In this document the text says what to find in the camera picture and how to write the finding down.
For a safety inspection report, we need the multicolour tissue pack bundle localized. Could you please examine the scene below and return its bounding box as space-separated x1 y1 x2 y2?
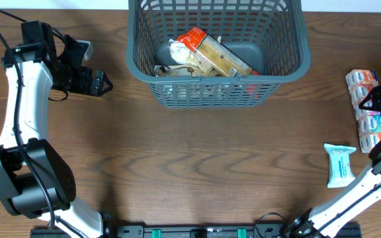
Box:
345 69 381 153

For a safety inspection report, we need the brown white snack pouch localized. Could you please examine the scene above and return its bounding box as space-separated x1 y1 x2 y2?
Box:
168 39 222 77
154 64 213 77

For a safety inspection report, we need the white wet wipes pack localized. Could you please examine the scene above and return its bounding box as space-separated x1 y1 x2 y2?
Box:
324 143 357 188

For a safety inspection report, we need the orange yellow snack package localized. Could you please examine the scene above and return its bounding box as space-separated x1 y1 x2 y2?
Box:
173 26 261 100

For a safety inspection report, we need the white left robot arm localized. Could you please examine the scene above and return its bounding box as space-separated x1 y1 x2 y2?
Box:
0 20 116 237

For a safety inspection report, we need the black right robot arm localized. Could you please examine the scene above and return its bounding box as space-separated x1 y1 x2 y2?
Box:
281 69 381 237

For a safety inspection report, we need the grey plastic mesh basket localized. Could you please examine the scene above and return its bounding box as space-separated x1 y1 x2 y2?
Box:
126 0 311 108

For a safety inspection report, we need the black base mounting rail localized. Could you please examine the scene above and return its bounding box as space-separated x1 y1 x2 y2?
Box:
30 222 362 238

